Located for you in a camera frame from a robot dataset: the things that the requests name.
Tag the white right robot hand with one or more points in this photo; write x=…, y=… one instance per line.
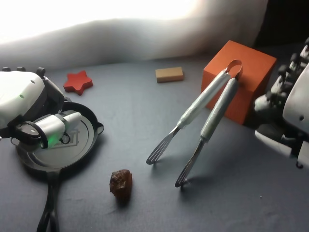
x=297, y=104

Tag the brown food piece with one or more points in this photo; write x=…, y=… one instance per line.
x=120, y=183

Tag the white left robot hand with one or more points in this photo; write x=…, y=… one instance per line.
x=21, y=91

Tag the white backdrop sheet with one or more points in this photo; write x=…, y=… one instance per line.
x=120, y=36

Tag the black round pan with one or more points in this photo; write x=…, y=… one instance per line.
x=72, y=154

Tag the grey table cloth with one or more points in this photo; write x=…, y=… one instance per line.
x=144, y=120

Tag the large orange cube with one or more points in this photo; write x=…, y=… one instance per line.
x=253, y=72

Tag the red star block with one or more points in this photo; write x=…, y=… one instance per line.
x=77, y=82

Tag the tan wooden rectangular block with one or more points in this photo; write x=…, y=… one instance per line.
x=169, y=75

